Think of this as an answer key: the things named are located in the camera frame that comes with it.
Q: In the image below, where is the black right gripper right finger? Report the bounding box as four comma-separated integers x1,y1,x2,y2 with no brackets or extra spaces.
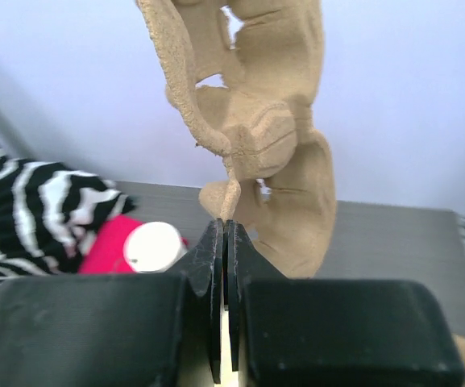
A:
224,221,465,386

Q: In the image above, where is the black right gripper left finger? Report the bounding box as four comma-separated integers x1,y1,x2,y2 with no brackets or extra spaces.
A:
0,220,224,387

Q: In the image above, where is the brown pulp cup carrier single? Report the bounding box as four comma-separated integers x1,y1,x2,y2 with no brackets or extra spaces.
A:
137,1,337,278

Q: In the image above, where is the stack of brown paper cups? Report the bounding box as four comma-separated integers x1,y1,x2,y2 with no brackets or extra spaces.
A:
123,222,188,273

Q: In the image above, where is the pink folded cloth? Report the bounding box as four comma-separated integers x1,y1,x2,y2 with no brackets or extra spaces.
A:
78,214,189,274

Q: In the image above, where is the zebra print pillow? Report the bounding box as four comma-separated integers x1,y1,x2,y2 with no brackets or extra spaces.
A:
0,148,135,284

